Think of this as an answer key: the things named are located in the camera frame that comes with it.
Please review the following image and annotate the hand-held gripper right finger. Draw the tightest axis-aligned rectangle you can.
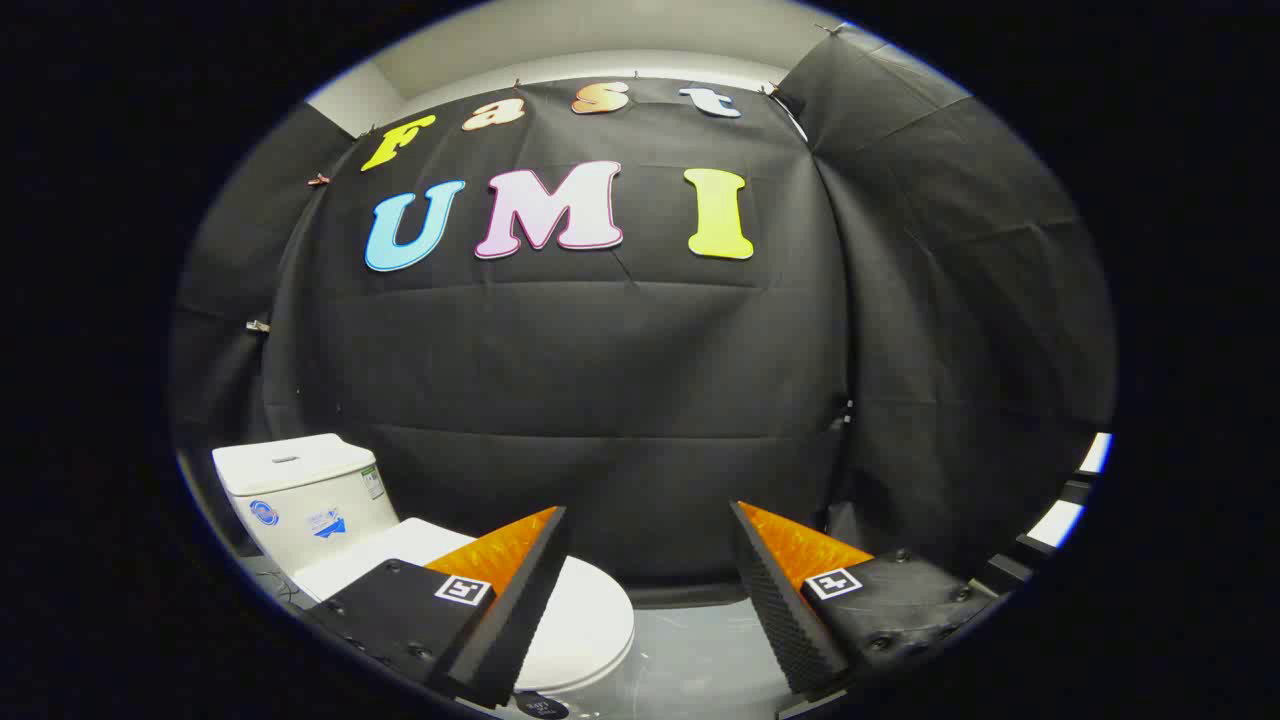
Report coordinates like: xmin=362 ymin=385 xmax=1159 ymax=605
xmin=728 ymin=500 xmax=1003 ymax=696

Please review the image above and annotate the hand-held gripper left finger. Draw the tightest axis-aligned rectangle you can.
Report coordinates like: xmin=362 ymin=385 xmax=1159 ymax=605
xmin=303 ymin=505 xmax=575 ymax=711

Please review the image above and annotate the white toilet lid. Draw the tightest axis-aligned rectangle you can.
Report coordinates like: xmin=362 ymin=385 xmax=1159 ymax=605
xmin=293 ymin=517 xmax=637 ymax=701

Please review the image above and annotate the white toilet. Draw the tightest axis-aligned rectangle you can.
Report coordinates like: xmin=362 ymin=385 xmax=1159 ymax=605
xmin=210 ymin=432 xmax=641 ymax=720

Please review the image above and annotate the black backdrop cloth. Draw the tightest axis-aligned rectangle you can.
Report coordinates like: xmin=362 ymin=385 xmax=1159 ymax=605
xmin=168 ymin=22 xmax=1118 ymax=611

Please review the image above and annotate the white black striped panel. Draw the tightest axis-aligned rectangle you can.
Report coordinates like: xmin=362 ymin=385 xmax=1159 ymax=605
xmin=985 ymin=430 xmax=1113 ymax=593

